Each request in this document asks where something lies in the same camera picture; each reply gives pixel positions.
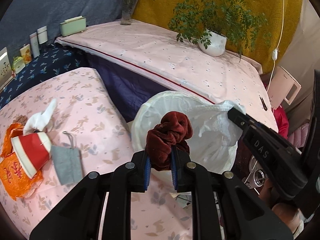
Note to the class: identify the glass jar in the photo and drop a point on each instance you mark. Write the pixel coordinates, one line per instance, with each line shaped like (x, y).
(258, 178)

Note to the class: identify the pink embroidered tablecloth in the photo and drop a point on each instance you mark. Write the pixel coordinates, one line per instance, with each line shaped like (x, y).
(162, 55)

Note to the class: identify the short white bottle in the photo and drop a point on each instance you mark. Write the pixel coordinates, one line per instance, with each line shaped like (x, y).
(42, 35)

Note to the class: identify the dark red velvet scrunchie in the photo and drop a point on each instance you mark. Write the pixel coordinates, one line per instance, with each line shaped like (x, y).
(172, 127)

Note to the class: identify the red garment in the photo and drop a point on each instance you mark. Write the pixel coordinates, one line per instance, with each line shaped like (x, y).
(280, 120)

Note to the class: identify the glass vase with pink flowers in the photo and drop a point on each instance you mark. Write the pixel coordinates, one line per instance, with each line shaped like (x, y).
(126, 12)

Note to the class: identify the orange flower print tin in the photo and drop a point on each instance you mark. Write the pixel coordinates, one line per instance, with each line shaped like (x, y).
(26, 54)

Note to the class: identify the blue-grey cloth backdrop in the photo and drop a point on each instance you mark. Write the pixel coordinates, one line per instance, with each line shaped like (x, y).
(62, 0)

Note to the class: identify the beige dotted scrunchie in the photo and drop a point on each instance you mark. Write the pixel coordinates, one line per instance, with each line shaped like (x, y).
(21, 119)

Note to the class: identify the person's right hand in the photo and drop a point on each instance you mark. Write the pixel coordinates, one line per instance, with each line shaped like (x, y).
(285, 215)

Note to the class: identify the green plant in white pot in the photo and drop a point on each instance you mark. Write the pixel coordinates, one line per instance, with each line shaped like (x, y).
(212, 43)

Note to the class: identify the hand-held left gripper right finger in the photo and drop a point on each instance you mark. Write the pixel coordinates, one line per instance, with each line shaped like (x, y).
(174, 177)

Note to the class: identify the pink quilted garment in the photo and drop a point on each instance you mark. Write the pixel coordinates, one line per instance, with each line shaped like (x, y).
(298, 135)

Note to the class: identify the pale green lidded box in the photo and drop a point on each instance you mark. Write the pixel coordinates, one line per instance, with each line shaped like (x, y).
(72, 27)

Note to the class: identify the black clip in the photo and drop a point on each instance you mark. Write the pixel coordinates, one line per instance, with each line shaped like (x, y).
(263, 103)

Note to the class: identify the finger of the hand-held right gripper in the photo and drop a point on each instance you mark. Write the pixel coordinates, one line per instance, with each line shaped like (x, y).
(237, 116)

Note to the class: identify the small green packet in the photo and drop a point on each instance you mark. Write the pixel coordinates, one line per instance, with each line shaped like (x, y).
(18, 65)

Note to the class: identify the orange printed wrapper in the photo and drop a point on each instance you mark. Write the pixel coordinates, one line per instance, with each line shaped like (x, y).
(15, 177)

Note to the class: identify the white crumpled tissue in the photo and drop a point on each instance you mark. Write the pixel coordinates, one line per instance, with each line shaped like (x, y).
(40, 121)

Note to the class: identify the white printed card box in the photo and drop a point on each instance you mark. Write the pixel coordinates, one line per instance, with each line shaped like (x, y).
(5, 67)

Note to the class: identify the red and white paper cup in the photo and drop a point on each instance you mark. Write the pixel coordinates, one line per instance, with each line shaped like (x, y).
(30, 152)

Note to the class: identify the trash bin with white bag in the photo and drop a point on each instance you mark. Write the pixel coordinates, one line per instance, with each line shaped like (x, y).
(212, 150)

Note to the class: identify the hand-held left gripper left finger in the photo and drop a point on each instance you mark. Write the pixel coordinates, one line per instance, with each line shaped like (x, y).
(147, 172)

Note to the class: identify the navy leaf print cloth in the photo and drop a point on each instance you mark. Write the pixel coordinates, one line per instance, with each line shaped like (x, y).
(50, 65)

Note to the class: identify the tall white tube bottle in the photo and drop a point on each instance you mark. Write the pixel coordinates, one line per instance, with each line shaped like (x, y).
(35, 46)

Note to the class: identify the dark purple cloth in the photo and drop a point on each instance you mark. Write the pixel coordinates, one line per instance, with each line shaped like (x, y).
(120, 85)

